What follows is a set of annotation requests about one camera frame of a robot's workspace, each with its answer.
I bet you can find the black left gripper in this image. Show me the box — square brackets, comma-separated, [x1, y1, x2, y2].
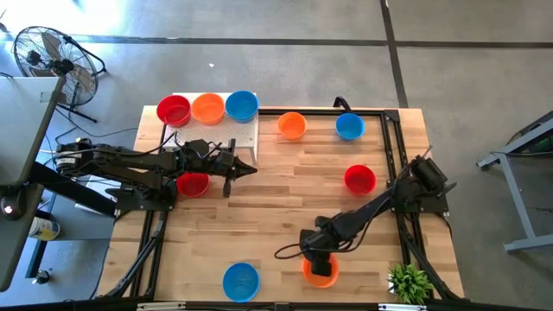
[181, 137, 258, 199]

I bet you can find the white perforated metal riser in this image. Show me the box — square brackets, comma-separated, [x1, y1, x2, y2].
[162, 92, 260, 165]

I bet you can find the black floor fan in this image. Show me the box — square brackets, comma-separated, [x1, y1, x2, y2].
[12, 25, 108, 124]

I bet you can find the black curved cable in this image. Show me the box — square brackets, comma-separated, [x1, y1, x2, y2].
[332, 95, 354, 114]

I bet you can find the grey desk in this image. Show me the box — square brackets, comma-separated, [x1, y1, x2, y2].
[0, 76, 66, 293]

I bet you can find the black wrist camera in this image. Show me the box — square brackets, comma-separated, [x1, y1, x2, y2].
[210, 150, 230, 173]
[310, 257, 334, 278]

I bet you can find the orange plastic mini bowl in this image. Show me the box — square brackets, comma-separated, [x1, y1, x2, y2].
[276, 111, 308, 142]
[301, 254, 340, 289]
[191, 92, 226, 126]

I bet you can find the grey metal stand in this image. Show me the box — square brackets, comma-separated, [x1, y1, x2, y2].
[474, 110, 553, 255]

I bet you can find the black computer mouse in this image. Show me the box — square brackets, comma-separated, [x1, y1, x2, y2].
[0, 187, 28, 221]

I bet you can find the blue plastic mini bowl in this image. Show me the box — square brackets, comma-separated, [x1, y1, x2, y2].
[334, 112, 366, 142]
[225, 89, 260, 124]
[221, 262, 261, 303]

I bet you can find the silver metal bracket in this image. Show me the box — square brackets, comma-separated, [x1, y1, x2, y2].
[378, 303, 428, 311]
[137, 301, 187, 311]

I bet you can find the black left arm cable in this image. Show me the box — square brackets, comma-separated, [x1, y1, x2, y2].
[55, 131, 226, 168]

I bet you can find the green artificial potted plant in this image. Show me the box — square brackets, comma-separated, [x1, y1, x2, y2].
[387, 263, 435, 306]

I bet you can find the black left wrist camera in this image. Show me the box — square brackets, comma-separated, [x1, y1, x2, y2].
[210, 150, 230, 173]

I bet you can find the red plastic mini bowl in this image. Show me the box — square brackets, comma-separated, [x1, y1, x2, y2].
[175, 172, 211, 199]
[344, 163, 378, 196]
[156, 94, 193, 128]

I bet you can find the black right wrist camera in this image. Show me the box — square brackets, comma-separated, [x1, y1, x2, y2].
[310, 257, 334, 278]

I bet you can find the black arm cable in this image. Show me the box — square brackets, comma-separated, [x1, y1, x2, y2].
[55, 131, 226, 168]
[274, 242, 364, 261]

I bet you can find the white and yellow can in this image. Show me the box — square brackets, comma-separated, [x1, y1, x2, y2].
[28, 216, 61, 242]

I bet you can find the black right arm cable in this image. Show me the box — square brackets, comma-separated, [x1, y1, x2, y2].
[274, 242, 364, 261]

